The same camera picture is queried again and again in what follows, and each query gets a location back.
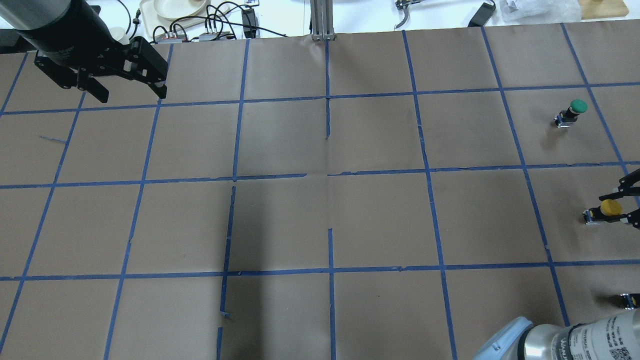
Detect white paper cup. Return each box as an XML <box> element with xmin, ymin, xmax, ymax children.
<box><xmin>109</xmin><ymin>26</ymin><xmax>129</xmax><ymax>44</ymax></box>

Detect beige tray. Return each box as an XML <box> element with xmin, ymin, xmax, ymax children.
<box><xmin>139</xmin><ymin>0</ymin><xmax>222</xmax><ymax>37</ymax></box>

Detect metal reacher grabber tool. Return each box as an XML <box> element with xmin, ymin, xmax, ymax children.
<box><xmin>394</xmin><ymin>0</ymin><xmax>423</xmax><ymax>30</ymax></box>

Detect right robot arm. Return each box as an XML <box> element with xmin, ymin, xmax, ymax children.
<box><xmin>474</xmin><ymin>170</ymin><xmax>640</xmax><ymax>360</ymax></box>

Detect aluminium frame post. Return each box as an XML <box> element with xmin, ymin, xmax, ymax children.
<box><xmin>310</xmin><ymin>0</ymin><xmax>336</xmax><ymax>41</ymax></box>

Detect wooden cutting board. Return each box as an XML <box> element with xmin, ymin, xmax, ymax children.
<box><xmin>578</xmin><ymin>0</ymin><xmax>630</xmax><ymax>21</ymax></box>

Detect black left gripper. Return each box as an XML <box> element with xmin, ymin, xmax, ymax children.
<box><xmin>18</xmin><ymin>2</ymin><xmax>169</xmax><ymax>104</ymax></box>

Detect beige plate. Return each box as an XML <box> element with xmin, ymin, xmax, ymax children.
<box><xmin>151</xmin><ymin>0</ymin><xmax>208</xmax><ymax>20</ymax></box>

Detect clear plastic bag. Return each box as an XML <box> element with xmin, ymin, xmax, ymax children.
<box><xmin>496</xmin><ymin>0</ymin><xmax>582</xmax><ymax>24</ymax></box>

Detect green push button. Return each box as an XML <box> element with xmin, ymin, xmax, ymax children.
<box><xmin>551</xmin><ymin>99</ymin><xmax>589</xmax><ymax>129</ymax></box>

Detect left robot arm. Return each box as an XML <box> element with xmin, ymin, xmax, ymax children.
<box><xmin>0</xmin><ymin>0</ymin><xmax>169</xmax><ymax>103</ymax></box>

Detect black power adapter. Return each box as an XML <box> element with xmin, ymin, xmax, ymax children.
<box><xmin>241</xmin><ymin>7</ymin><xmax>258</xmax><ymax>39</ymax></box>
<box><xmin>467</xmin><ymin>0</ymin><xmax>497</xmax><ymax>28</ymax></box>

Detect small black switch block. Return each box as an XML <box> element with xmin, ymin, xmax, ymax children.
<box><xmin>618</xmin><ymin>292</ymin><xmax>640</xmax><ymax>310</ymax></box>

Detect yellow push button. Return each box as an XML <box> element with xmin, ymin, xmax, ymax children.
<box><xmin>583</xmin><ymin>199</ymin><xmax>626</xmax><ymax>225</ymax></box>

